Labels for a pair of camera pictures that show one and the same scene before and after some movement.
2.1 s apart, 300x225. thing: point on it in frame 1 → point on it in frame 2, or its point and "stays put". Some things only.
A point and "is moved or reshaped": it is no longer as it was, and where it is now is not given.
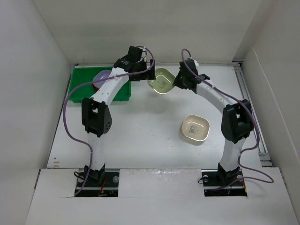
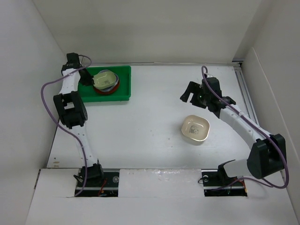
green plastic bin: [85, 93] stays put
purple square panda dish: [101, 75] is moved or reshaped
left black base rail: [92, 188] stays put
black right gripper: [177, 82] → [193, 87]
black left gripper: [145, 76] → [88, 80]
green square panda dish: [163, 82] → [103, 79]
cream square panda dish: [196, 127] stays put
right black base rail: [230, 183] stays put
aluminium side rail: [265, 158] stays put
